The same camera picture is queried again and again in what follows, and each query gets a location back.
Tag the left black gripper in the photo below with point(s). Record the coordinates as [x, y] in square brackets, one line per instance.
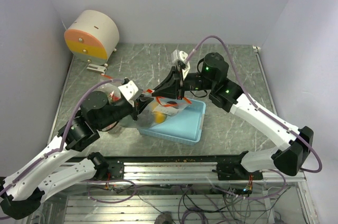
[139, 104]

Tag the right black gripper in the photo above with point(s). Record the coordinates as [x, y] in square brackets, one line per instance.
[169, 86]

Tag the spare clear plastic bag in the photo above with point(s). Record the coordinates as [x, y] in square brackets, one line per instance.
[160, 104]

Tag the yellow green mango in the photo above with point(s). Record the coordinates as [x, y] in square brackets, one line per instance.
[159, 117]

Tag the clear orange zip bag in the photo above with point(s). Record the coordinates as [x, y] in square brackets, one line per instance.
[106, 89]

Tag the dark purple mangosteen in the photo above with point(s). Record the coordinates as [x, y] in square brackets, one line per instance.
[145, 119]

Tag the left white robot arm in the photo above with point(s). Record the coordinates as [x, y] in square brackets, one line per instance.
[23, 192]

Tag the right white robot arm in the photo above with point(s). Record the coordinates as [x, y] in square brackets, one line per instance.
[292, 144]

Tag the light blue plastic basket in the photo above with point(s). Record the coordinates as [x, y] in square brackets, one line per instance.
[185, 128]

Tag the round drawer cabinet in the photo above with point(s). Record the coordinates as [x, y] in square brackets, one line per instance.
[92, 37]

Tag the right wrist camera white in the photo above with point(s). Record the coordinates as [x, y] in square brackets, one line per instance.
[179, 60]

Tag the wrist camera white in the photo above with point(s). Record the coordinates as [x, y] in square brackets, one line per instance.
[131, 90]
[179, 60]

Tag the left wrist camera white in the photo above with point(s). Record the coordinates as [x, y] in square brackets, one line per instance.
[131, 90]

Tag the white bracket on table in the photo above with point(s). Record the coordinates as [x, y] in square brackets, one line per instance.
[96, 68]

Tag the aluminium rail frame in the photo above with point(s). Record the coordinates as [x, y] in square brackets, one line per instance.
[197, 189]

